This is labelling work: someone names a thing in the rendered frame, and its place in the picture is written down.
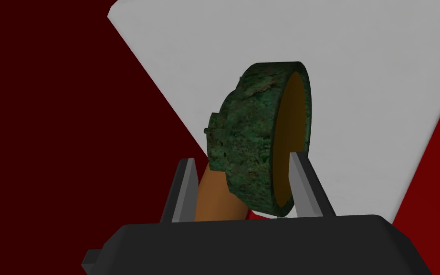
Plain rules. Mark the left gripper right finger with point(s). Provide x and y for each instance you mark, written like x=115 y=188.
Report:
x=307 y=189

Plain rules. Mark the green and orange knob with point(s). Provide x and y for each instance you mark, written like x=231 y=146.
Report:
x=252 y=141

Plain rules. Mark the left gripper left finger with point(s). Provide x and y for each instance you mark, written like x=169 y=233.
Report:
x=182 y=193

